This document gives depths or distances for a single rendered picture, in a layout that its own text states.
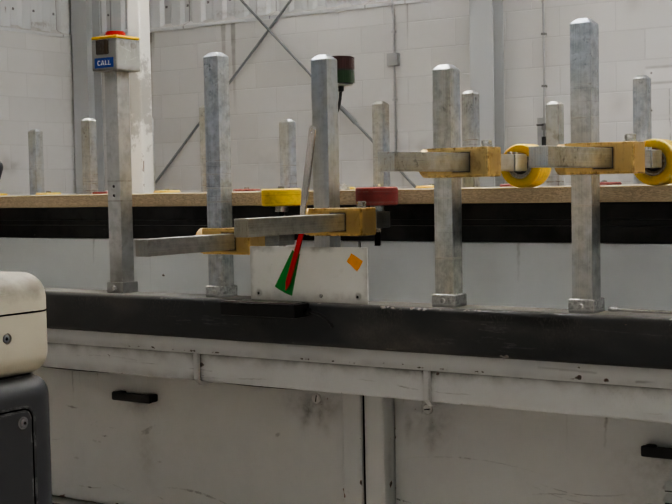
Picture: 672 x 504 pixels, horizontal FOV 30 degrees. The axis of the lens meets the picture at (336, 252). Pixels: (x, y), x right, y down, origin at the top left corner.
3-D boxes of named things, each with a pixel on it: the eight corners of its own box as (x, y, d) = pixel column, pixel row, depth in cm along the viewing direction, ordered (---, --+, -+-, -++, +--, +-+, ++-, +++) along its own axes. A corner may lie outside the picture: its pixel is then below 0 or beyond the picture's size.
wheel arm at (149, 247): (149, 261, 217) (148, 237, 217) (134, 261, 219) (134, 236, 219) (295, 248, 253) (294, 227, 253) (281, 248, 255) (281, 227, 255)
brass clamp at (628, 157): (632, 173, 193) (632, 140, 193) (551, 175, 200) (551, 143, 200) (646, 173, 198) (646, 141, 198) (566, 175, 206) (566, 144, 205)
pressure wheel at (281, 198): (306, 243, 250) (304, 185, 249) (266, 244, 248) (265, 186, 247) (297, 242, 258) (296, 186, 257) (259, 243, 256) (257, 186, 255)
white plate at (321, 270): (366, 304, 221) (365, 247, 221) (250, 299, 236) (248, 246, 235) (368, 303, 222) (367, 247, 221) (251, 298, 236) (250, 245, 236)
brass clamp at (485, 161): (486, 176, 207) (486, 146, 206) (415, 178, 214) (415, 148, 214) (503, 176, 212) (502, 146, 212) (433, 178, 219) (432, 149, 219)
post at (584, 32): (592, 321, 199) (590, 16, 197) (572, 320, 201) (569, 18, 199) (601, 318, 202) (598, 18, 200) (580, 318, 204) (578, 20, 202)
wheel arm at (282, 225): (249, 242, 200) (249, 216, 200) (232, 242, 202) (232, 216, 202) (390, 231, 236) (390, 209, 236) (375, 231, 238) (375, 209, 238)
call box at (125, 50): (117, 73, 250) (116, 33, 250) (91, 75, 254) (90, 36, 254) (141, 75, 256) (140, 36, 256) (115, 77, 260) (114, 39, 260)
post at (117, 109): (123, 293, 254) (116, 70, 252) (105, 292, 257) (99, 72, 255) (138, 291, 258) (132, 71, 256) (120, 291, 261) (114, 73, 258)
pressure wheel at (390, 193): (384, 247, 230) (383, 184, 229) (348, 246, 235) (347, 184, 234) (406, 244, 237) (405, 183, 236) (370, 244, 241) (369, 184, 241)
